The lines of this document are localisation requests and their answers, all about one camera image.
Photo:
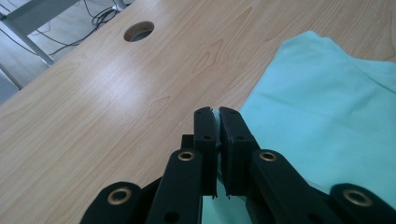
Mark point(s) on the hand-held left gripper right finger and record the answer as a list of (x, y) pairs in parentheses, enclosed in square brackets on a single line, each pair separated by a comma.
[(238, 149)]

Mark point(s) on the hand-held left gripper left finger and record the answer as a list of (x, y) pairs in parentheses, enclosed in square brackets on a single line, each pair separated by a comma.
[(205, 146)]

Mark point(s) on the mint green t-shirt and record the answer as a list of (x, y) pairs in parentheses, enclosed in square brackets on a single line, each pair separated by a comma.
[(327, 124)]

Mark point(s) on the white desk frame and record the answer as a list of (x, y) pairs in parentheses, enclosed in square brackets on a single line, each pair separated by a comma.
[(34, 14)]

